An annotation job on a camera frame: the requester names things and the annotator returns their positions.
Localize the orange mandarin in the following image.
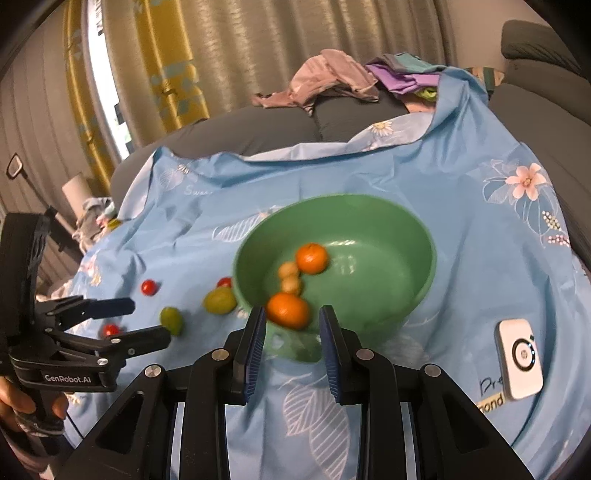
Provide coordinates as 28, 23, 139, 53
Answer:
295, 243, 329, 275
266, 292, 311, 330

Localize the beige curtain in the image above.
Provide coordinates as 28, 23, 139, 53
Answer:
183, 0, 457, 117

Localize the small red cherry tomato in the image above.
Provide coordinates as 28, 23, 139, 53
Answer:
216, 277, 232, 288

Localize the clutter pile of clothes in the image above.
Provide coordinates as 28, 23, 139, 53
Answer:
72, 197, 121, 254

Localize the green plastic bowl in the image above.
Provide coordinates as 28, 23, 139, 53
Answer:
232, 194, 437, 362

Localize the white square device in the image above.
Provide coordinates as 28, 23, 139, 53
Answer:
496, 319, 544, 401

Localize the yellow-green round fruit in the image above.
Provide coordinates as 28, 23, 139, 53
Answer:
204, 287, 238, 315

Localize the grey sofa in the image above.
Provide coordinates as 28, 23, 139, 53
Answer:
110, 20, 590, 261

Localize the green tomato fruit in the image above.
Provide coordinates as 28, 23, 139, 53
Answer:
159, 306, 184, 336

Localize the small tan fruit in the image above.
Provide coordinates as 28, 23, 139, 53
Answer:
280, 275, 303, 296
277, 261, 300, 279

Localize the purple clothing pile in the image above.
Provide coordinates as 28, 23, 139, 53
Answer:
365, 52, 446, 113

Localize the blue floral tablecloth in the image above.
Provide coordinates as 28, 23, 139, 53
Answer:
71, 68, 590, 479

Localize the pink clothing pile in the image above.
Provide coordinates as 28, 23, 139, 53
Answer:
252, 49, 380, 115

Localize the yellow patterned curtain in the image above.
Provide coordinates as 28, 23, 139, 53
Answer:
63, 1, 211, 190

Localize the left hand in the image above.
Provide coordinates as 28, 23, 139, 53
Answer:
0, 376, 68, 432

